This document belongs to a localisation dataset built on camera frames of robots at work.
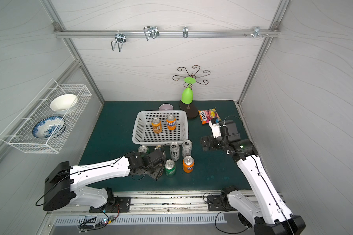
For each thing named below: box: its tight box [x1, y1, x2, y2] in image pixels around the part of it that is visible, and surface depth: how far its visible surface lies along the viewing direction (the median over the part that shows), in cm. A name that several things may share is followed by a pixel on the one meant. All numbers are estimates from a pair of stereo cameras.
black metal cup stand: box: [172, 65, 211, 119], surface depth 98 cm
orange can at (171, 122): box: [166, 114, 177, 131], surface depth 98 cm
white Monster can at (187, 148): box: [181, 139, 193, 158], surface depth 83 cm
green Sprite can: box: [164, 159, 177, 177], surface depth 78 cm
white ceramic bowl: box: [50, 94, 78, 115], surface depth 73 cm
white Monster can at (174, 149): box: [169, 141, 180, 162], surface depth 82 cm
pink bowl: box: [157, 102, 175, 111], surface depth 113 cm
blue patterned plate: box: [32, 115, 66, 139], surface depth 65 cm
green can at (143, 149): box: [137, 144, 150, 154], surface depth 84 cm
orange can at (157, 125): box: [151, 117, 163, 134], surface depth 97 cm
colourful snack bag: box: [198, 107, 223, 126], surface depth 112 cm
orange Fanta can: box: [182, 155, 195, 173], surface depth 80 cm
